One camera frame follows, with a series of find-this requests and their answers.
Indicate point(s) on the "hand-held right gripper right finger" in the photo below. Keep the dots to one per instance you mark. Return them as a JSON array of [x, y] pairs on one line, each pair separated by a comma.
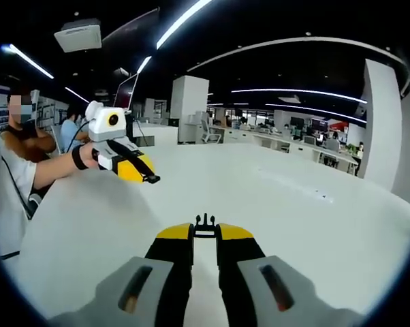
[[239, 272]]

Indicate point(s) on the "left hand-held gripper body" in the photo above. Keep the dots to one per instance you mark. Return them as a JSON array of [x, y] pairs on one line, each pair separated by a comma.
[[101, 127]]

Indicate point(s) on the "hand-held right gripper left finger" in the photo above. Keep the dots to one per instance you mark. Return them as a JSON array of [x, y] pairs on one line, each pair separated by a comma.
[[171, 272]]

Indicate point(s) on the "black pronged buckle part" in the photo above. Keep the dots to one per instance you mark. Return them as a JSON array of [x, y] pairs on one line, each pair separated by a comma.
[[205, 225]]

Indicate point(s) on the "person's left hand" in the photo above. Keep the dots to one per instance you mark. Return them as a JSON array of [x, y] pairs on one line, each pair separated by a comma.
[[91, 156]]

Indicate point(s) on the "black laptop stand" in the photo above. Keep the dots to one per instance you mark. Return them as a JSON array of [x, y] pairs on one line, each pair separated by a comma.
[[130, 127]]

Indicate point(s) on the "open silver laptop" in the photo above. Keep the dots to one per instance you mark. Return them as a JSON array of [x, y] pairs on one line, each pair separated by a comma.
[[125, 93]]

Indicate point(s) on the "white square pillar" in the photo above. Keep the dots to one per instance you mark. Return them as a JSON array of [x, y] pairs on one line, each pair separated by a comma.
[[189, 109], [383, 129]]

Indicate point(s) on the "white office chair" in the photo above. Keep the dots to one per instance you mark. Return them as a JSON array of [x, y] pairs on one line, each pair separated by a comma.
[[210, 133]]

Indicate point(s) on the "short ceiling light strip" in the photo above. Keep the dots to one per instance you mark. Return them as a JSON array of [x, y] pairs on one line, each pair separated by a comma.
[[144, 64]]

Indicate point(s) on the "white ceiling air conditioner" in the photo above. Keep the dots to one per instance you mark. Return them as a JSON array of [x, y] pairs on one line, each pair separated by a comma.
[[79, 35]]

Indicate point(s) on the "person's white shirt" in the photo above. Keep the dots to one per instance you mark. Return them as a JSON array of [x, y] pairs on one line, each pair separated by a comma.
[[4, 211]]

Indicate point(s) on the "long ceiling light strip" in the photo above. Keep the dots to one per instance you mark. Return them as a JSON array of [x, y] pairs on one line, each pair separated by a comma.
[[184, 22]]

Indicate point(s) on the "row of white office desks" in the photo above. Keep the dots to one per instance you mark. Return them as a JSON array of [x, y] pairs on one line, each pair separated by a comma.
[[293, 146]]

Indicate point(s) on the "distant office workers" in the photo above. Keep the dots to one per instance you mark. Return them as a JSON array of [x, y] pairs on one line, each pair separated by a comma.
[[334, 136]]

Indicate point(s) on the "white ceiling pipe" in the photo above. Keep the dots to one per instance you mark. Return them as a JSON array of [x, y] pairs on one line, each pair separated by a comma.
[[293, 40]]

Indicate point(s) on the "dark wall screen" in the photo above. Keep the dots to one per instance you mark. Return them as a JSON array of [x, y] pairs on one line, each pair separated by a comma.
[[297, 121]]

